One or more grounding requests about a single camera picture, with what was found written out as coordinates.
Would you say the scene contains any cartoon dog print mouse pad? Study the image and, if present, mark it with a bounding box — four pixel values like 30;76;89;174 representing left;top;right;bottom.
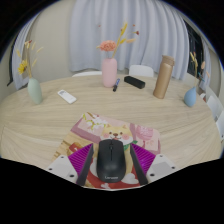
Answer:
52;111;162;191

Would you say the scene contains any white chair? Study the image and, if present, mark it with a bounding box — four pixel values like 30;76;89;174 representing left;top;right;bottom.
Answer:
71;70;103;78
128;64;155;78
215;111;224;141
206;95;224;121

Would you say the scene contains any blue vase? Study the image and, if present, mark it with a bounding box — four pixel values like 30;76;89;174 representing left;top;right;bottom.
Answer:
183;86;198;108

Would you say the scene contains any dark window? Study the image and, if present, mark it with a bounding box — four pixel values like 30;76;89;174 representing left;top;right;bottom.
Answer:
184;19;204;81
7;59;16;87

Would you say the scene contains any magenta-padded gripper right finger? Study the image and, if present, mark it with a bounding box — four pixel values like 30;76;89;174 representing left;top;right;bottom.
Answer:
129;143;178;185

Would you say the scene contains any blue marker pen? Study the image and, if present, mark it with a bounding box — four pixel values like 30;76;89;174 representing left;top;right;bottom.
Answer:
112;78;121;93

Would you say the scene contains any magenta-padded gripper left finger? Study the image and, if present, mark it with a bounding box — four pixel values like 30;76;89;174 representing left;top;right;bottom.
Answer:
46;143;95;187

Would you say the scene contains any wide white curtain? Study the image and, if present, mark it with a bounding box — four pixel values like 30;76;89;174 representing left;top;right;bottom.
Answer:
69;0;190;81

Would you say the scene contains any pale green vase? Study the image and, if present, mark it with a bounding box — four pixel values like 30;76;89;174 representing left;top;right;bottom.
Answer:
27;77;44;105

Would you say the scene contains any beige dried flower bunch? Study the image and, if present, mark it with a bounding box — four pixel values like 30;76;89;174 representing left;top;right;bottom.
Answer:
189;50;210;89

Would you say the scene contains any black rectangular case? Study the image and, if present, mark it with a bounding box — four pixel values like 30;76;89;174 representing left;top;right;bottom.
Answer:
123;75;146;90

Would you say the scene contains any black computer mouse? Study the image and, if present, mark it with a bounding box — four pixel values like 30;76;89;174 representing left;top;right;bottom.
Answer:
96;138;127;184

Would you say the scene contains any white remote control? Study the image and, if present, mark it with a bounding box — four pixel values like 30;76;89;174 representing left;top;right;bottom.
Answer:
57;89;78;105

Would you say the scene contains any gold insulated bottle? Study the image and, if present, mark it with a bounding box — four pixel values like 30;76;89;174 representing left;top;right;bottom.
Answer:
152;54;176;100

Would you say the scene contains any pink vase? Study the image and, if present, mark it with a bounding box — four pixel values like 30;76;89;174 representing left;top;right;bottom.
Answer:
101;57;118;88

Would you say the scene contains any yellow dried flower bunch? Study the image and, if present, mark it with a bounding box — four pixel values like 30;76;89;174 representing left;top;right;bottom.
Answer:
15;39;44;80

